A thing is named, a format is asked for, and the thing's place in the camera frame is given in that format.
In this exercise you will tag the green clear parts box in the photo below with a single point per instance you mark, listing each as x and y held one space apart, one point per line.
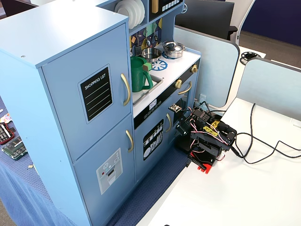
14 148

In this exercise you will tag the gold stove knob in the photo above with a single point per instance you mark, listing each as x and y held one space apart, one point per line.
194 68
178 83

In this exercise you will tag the black toy microwave door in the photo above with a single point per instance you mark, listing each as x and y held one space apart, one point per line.
169 10

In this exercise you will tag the blue wooden toy kitchen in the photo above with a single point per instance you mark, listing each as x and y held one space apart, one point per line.
47 35

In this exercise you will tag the dark brown desk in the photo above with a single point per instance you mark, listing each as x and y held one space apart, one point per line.
16 5

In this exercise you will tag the steel slotted skimmer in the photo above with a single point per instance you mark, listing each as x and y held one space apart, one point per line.
137 50

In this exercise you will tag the shopping list cabinet door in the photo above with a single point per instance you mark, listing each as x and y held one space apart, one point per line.
65 106

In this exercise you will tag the white office chair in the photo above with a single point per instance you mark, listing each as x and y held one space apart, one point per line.
244 21

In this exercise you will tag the small green wooden cube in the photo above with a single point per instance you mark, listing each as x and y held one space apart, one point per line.
147 66

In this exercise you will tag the black computer monitor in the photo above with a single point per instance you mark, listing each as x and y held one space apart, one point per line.
204 18

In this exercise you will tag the white wall socket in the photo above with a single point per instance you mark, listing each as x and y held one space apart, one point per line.
202 97

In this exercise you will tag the dishwasher print door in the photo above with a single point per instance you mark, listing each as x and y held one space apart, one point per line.
141 164

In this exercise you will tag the light blue desk divider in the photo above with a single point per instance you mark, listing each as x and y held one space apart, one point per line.
270 89
211 70

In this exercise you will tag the open steel toy pot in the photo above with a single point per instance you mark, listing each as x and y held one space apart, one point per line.
150 55

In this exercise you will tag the white toy plate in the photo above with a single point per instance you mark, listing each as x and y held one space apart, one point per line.
137 14
142 11
123 10

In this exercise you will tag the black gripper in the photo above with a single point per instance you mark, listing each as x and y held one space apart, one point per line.
183 139

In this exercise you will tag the colourful sticker sheet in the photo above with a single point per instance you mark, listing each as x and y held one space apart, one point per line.
4 118

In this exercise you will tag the black red tool case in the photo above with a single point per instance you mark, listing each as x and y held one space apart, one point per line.
4 134

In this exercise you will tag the toy oven window door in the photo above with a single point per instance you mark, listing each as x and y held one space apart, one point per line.
193 103

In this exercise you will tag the lidded steel toy pot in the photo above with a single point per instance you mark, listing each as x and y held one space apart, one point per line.
174 48

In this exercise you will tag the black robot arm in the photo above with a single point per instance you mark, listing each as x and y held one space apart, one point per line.
211 146

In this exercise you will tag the grey toy sink basin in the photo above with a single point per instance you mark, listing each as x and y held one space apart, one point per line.
150 84

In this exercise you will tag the steel toy spoon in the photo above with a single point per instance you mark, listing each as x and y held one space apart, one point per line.
155 36

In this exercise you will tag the water dispenser print door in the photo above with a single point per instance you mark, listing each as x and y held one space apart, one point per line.
89 188

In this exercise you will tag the steel toy ladle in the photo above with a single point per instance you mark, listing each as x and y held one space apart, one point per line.
148 43

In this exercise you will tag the red table clamp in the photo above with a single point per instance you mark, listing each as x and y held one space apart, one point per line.
204 168

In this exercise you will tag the small bare camera board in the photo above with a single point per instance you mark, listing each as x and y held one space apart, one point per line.
175 108

